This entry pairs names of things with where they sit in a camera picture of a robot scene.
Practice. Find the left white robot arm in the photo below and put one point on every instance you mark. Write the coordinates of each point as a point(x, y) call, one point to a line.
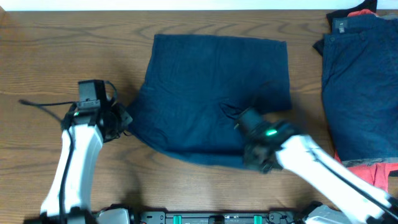
point(86, 126)

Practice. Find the stacked navy blue shorts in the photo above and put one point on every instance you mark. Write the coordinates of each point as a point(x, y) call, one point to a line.
point(363, 87)

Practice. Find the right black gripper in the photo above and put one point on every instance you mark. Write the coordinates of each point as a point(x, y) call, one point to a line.
point(247, 153)

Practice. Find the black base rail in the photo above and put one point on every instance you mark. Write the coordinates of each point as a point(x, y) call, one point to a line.
point(157, 217)

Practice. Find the navy blue shorts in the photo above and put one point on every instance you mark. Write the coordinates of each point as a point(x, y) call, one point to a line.
point(195, 88)
point(363, 87)

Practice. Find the red garment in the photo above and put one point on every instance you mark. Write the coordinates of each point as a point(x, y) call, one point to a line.
point(373, 171)

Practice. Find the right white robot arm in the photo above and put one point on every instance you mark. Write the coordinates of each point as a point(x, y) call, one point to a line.
point(281, 145)

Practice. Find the black garment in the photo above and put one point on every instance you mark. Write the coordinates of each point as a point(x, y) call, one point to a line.
point(370, 6)

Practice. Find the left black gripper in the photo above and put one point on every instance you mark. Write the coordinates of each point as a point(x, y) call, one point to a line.
point(125, 117)

